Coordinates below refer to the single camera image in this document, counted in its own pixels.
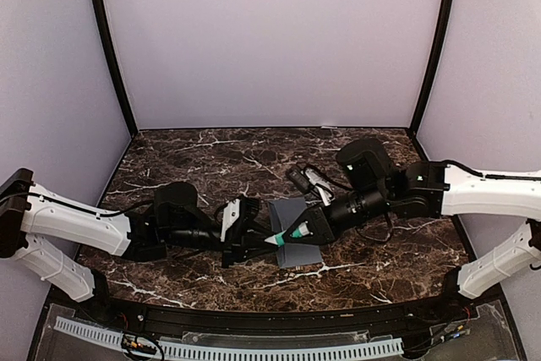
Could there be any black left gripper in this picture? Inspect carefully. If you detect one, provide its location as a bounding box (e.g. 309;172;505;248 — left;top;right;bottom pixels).
164;218;278;268

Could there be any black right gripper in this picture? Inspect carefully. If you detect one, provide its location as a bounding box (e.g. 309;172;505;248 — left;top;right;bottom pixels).
283;181;392;244

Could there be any green white glue stick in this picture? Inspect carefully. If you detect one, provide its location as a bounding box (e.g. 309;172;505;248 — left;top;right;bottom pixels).
264;223;313;247

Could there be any grey-blue paper envelope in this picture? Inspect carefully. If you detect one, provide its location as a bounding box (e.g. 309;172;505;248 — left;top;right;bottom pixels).
266;196;323;270

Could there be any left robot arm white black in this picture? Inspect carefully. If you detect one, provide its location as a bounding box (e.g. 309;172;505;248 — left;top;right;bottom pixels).
1;168;284;324

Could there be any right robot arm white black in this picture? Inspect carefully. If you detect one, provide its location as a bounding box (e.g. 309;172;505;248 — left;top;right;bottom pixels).
271;139;540;322

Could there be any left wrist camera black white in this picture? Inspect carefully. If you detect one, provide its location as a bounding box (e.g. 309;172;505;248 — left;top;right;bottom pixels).
220;195;260;243

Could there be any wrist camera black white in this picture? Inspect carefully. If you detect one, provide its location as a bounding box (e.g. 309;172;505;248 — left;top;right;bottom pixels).
220;195;260;243
286;165;334;206

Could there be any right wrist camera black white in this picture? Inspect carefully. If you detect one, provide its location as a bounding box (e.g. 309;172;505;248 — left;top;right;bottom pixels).
286;165;334;206

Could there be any small circuit board with wires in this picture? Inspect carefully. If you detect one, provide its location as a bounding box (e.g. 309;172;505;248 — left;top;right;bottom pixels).
120;335;159;357

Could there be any black front table rail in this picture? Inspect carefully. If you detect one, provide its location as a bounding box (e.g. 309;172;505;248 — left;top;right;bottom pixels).
82;273;467;336

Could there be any grey slotted cable duct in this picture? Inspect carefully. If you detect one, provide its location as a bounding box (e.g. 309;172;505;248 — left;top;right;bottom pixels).
53;316;404;360

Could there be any black right corner frame post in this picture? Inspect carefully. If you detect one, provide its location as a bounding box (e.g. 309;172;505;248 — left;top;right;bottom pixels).
408;0;453;138

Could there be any black corner frame post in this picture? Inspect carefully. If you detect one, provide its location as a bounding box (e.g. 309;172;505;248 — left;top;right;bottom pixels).
408;0;453;138
91;0;139;138

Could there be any black left corner frame post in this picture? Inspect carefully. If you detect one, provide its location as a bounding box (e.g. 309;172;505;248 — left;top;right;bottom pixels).
91;0;139;138

